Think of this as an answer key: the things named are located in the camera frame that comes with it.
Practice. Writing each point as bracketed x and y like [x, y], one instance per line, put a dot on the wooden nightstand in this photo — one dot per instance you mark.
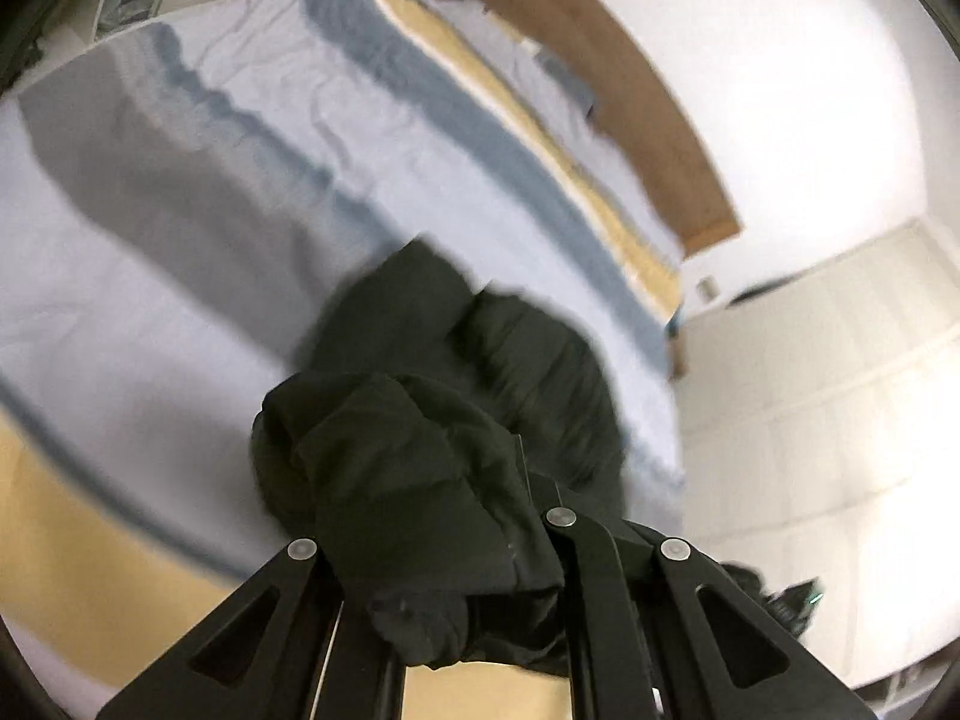
[679, 349]

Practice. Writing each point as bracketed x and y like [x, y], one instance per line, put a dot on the black puffer coat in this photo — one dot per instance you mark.
[420, 465]

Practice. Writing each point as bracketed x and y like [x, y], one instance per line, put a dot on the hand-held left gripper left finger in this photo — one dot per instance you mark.
[367, 682]

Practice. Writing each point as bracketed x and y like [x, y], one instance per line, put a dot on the wooden headboard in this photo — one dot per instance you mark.
[600, 90]

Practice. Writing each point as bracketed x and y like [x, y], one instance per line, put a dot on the white wall socket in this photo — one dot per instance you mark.
[706, 287]

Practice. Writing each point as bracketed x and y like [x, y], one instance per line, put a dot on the white slatted wardrobe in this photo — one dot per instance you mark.
[825, 390]

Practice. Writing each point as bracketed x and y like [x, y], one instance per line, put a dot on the striped duvet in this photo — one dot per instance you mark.
[225, 240]

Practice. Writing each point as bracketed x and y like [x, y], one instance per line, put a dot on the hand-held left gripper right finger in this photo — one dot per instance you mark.
[592, 577]

